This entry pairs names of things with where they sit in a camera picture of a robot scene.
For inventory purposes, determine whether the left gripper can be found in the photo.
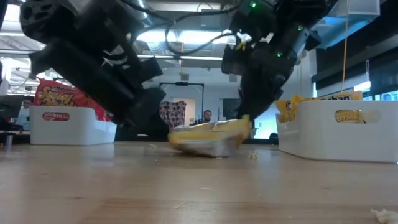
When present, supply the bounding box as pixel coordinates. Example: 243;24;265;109
29;0;170;140

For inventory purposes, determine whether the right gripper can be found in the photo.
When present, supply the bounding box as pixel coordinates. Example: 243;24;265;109
221;30;312;121

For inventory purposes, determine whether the yellow creamy noodle pack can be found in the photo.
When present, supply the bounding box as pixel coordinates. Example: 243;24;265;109
310;90;365;124
275;94;307;124
167;114;251;158

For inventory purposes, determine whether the white plastic bin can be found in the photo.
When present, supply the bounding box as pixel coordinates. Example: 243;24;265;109
29;105;118;146
275;99;398;164

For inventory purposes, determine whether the orange-red Saucy Noods pack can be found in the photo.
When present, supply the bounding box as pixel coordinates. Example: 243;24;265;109
32;77;111;123

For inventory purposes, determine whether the black white patterned cloth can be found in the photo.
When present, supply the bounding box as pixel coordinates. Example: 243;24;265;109
159;100;187;130

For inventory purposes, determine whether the person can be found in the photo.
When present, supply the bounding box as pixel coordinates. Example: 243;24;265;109
198;109;214;124
15;95;35;131

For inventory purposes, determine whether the grey ceiling pipe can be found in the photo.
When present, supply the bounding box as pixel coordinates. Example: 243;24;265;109
136;54;224;62

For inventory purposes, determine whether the bright ceiling light panel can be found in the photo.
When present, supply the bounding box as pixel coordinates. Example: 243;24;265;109
136;29;237;44

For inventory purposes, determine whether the dark computer monitor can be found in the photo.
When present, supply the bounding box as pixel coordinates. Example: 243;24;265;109
0;95;25;121

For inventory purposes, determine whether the white crumpled noodle piece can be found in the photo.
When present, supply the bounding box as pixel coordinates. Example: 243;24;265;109
370;208;398;224

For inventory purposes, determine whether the black metal rack frame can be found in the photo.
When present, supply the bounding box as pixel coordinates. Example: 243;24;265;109
159;82;205;125

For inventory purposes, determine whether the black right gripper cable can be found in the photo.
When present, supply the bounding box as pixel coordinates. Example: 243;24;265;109
164;21;238;56

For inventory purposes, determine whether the yellow hanging cord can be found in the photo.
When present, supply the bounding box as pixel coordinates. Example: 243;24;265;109
340;0;351;94

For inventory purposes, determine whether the blue-lit ceiling duct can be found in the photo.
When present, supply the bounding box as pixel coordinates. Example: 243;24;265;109
310;0;381;50

